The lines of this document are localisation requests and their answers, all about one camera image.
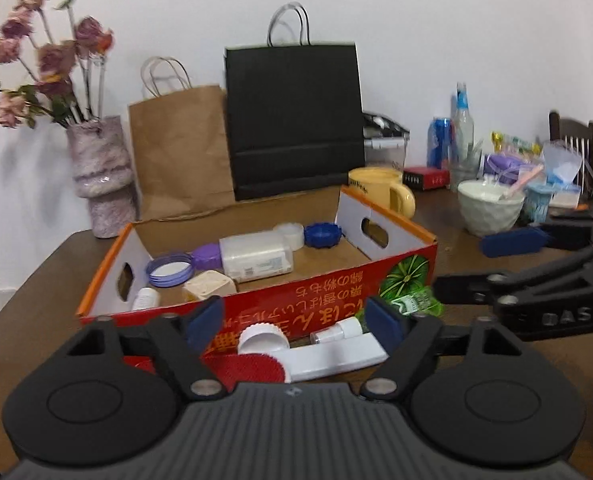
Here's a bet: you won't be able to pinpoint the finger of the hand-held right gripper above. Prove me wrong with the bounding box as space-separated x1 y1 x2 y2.
479 210 593 260
433 244 593 307

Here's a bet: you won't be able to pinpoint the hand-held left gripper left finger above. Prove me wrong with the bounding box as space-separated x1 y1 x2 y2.
64 295 227 402

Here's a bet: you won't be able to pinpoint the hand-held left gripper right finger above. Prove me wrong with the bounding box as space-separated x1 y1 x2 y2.
357 295 523 402

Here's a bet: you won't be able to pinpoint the beige cube container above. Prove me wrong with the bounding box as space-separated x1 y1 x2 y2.
182 269 239 304

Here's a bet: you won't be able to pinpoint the purple rimmed white lid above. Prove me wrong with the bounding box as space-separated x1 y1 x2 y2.
144 252 196 289

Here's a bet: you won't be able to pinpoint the small white bottle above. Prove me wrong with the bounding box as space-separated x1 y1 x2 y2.
131 287 162 312

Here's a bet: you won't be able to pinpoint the red cardboard box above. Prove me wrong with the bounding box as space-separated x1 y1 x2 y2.
76 184 440 376

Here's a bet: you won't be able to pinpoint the translucent container with purple cap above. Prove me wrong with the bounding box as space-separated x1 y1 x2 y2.
191 232 295 284

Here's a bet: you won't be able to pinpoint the white screw cap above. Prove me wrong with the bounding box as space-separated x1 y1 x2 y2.
273 222 306 250

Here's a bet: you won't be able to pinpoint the white ribbed bowl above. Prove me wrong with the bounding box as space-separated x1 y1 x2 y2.
457 179 526 238

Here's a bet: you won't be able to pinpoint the small clear spray bottle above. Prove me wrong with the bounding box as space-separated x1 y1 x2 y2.
309 319 365 346

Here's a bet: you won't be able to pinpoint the small teal white cup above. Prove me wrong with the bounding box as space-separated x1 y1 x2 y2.
523 183 557 226

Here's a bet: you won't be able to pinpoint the white ridged cap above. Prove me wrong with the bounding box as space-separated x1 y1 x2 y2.
236 323 292 356

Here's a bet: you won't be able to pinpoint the pink spoon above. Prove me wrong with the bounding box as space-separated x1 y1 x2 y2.
501 163 547 201

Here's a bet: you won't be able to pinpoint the red lid with white rim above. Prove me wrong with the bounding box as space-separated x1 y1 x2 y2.
203 352 295 386

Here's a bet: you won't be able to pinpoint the flat white plastic tube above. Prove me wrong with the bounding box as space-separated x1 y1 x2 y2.
281 332 390 381

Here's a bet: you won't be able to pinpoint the purple packet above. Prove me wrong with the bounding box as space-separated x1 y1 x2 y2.
483 152 537 186

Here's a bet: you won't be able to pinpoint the clear plastic bag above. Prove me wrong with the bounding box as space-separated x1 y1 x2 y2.
542 139 585 186

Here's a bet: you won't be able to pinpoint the green yellow snack packet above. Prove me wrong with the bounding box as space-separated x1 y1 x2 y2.
491 131 545 159

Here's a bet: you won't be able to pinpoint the small dark red box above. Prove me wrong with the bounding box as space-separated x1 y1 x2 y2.
403 165 451 192

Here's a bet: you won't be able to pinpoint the blue scalloped lid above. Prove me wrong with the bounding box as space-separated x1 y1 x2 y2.
303 221 344 250

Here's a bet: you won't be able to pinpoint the yellow mug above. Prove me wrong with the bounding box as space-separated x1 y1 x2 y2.
347 167 417 220

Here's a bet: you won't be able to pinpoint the clear glass bottle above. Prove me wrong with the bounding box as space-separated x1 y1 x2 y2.
449 81 477 181

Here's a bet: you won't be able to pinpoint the blue drink can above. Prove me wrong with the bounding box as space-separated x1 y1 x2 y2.
427 116 455 170

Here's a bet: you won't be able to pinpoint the dark wooden chair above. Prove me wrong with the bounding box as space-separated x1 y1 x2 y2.
548 109 593 196

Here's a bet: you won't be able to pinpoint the clear container with black lid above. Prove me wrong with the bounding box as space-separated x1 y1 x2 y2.
361 111 411 171

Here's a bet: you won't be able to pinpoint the brown paper bag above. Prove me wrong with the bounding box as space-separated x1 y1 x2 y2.
127 56 238 221

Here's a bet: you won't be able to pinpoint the mottled pink white vase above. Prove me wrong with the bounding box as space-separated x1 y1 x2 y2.
66 114 140 240

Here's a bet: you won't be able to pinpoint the black paper bag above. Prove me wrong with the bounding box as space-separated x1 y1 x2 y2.
223 2 367 203

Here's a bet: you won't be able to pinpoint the dried pink flowers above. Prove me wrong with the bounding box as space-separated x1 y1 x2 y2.
0 0 115 129

